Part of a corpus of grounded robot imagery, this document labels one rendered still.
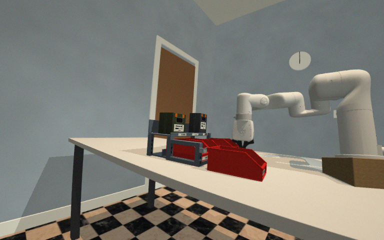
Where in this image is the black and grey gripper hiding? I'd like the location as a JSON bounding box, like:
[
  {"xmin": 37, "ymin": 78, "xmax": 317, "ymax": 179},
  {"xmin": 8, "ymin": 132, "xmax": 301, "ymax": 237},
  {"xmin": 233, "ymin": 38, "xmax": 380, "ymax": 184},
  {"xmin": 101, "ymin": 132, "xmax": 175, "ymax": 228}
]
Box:
[{"xmin": 232, "ymin": 119, "xmax": 254, "ymax": 149}]

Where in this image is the grey metal shelf rack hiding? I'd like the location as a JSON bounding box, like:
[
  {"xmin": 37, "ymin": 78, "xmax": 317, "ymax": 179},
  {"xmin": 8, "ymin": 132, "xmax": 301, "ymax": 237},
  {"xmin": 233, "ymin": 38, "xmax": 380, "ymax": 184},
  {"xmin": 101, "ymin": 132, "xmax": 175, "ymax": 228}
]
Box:
[{"xmin": 146, "ymin": 119, "xmax": 219, "ymax": 167}]

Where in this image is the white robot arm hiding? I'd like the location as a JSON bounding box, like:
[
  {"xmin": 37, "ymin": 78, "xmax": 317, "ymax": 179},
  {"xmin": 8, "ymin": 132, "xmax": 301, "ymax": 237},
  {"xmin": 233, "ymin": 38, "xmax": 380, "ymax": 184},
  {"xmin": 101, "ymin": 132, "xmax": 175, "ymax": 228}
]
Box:
[{"xmin": 233, "ymin": 69, "xmax": 384, "ymax": 160}]

